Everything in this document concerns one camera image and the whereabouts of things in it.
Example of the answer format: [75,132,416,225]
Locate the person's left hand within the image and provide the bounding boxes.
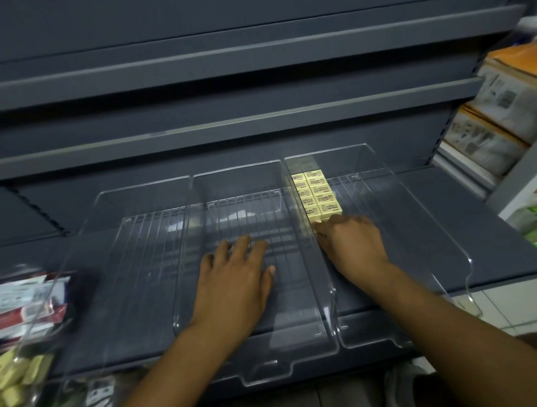
[196,235,276,337]

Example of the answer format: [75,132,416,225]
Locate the person's right hand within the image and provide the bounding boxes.
[315,215,392,283]

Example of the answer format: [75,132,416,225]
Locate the person's right forearm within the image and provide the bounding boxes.
[359,262,537,407]

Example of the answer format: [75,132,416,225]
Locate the person's left forearm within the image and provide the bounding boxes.
[124,316,261,407]

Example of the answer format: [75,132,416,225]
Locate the clear plastic tray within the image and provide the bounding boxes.
[25,175,194,388]
[283,144,475,350]
[173,159,341,387]

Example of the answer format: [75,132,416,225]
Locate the rows of small yellow boxes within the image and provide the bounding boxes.
[291,169,344,224]

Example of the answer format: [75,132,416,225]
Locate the dark grey shelf board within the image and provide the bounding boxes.
[0,107,454,182]
[0,165,537,380]
[0,77,486,112]
[0,3,527,64]

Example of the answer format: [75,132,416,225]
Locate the white printed packet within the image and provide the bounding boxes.
[85,377,117,407]

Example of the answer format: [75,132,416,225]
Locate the red and white packets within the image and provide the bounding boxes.
[0,273,72,338]

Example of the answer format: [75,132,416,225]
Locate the clear plastic bin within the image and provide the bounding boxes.
[0,266,91,407]

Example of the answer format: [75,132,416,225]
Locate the white and orange cardboard box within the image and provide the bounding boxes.
[477,44,537,144]
[444,107,530,178]

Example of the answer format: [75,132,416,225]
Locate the green packets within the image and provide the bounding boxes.
[515,205,537,249]

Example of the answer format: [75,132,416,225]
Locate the pile of pale yellow packets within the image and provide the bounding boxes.
[0,351,56,407]

